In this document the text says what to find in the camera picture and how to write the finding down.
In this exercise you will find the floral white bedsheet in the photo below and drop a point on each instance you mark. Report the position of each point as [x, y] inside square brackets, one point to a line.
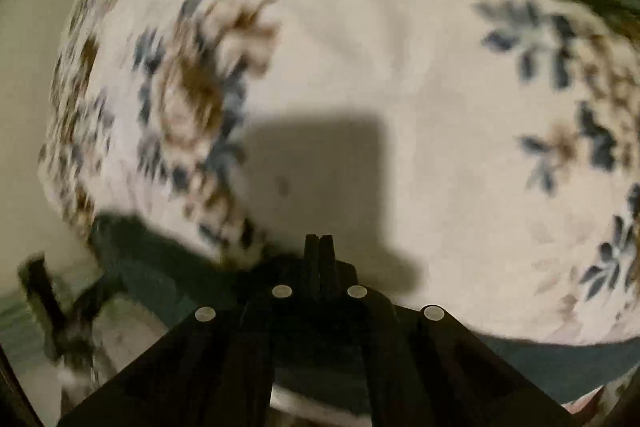
[400, 77]

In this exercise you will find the dark green pants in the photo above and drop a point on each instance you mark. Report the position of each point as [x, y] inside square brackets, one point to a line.
[165, 269]

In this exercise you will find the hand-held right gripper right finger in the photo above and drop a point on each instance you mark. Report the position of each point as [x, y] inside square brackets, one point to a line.
[326, 259]

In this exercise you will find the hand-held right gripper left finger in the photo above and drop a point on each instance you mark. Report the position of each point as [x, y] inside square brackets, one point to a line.
[311, 259]

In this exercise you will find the dark blurred frame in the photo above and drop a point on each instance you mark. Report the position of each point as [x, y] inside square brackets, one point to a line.
[47, 302]

